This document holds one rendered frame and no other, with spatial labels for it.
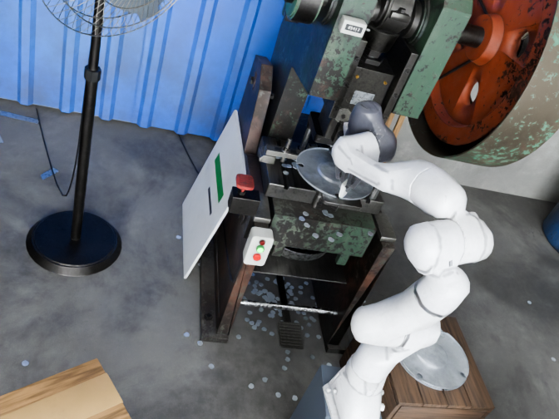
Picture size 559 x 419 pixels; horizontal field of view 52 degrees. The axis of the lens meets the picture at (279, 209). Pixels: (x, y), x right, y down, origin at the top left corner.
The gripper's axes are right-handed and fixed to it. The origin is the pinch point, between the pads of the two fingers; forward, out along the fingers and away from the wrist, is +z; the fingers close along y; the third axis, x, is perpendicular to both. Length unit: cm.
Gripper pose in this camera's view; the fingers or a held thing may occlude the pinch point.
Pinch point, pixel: (344, 189)
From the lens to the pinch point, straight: 193.1
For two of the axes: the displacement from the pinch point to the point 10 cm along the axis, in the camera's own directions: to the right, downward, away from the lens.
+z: -0.9, 5.8, 8.1
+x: 6.4, -5.9, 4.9
